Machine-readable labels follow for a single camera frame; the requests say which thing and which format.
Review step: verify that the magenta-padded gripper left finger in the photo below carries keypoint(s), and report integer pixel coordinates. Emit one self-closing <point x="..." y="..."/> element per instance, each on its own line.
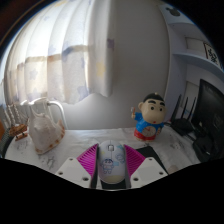
<point x="87" y="160"/>

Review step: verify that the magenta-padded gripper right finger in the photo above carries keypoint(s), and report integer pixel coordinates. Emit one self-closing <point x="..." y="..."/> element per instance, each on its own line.
<point x="135" y="160"/>

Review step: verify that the white cartoon-print computer mouse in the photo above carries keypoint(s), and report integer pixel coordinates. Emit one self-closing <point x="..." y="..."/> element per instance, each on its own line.
<point x="111" y="160"/>

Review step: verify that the white printed tablecloth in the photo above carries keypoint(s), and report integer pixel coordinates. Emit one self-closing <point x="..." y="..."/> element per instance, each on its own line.
<point x="76" y="141"/>

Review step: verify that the cartoon boy figurine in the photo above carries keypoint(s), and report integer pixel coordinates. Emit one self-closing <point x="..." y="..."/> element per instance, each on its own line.
<point x="149" y="116"/>

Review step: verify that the large white conch shell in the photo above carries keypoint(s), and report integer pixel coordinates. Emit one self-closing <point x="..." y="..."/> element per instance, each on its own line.
<point x="45" y="131"/>

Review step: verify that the black router with antennas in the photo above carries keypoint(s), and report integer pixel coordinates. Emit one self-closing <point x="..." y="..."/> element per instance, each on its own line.
<point x="181" y="126"/>

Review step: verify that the black monitor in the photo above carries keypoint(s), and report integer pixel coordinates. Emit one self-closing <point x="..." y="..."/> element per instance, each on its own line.
<point x="210" y="110"/>

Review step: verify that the white star-print curtain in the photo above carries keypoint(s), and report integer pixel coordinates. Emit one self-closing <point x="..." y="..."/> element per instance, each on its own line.
<point x="60" y="50"/>

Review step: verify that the white wall shelf unit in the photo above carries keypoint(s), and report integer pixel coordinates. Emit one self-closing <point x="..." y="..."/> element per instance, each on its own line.
<point x="186" y="40"/>

